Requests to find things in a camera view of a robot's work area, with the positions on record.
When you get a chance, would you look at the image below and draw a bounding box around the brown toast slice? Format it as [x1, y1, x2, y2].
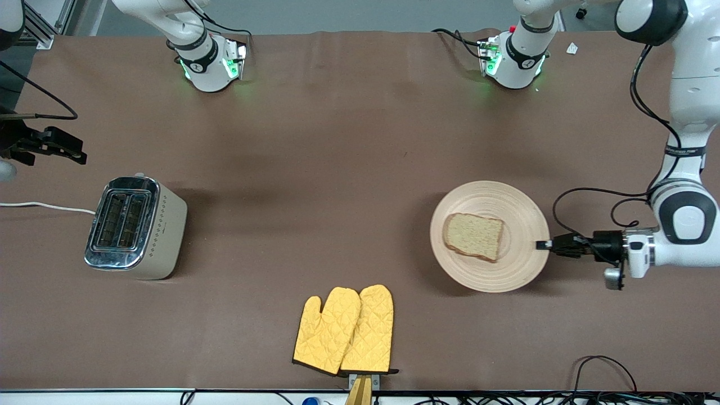
[443, 213, 505, 263]

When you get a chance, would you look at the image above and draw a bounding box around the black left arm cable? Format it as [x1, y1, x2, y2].
[552, 44, 685, 265]

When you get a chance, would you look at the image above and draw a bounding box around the black left base cable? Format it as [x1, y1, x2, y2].
[431, 28, 491, 60]

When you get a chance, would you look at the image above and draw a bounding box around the white toaster power cord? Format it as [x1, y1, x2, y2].
[0, 201, 97, 215]

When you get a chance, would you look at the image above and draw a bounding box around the black right base cable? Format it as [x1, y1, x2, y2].
[172, 0, 253, 52]

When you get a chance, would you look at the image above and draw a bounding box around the brown table cover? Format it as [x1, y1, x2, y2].
[0, 28, 720, 393]

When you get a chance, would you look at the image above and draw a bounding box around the black looped cable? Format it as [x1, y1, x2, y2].
[570, 355, 640, 395]

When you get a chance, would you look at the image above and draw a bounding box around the round wooden plate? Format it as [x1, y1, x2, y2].
[430, 180, 551, 293]

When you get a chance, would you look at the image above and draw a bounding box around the wooden mitt hanger peg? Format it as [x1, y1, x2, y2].
[345, 373, 381, 405]

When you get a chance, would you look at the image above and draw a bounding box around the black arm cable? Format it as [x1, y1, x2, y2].
[0, 58, 78, 122]
[552, 44, 685, 265]

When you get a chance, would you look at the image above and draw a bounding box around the black base cable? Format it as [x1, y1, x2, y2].
[172, 0, 253, 52]
[431, 28, 491, 60]

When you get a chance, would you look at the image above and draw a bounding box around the beige chrome toaster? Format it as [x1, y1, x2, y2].
[84, 173, 188, 281]

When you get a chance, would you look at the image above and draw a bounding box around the aluminium frame profile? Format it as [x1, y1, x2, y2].
[20, 0, 78, 50]

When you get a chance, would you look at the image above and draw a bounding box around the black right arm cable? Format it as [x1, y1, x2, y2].
[0, 58, 78, 122]

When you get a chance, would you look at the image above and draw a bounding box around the yellow quilted oven mitt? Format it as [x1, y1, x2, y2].
[292, 287, 362, 376]
[340, 284, 399, 375]

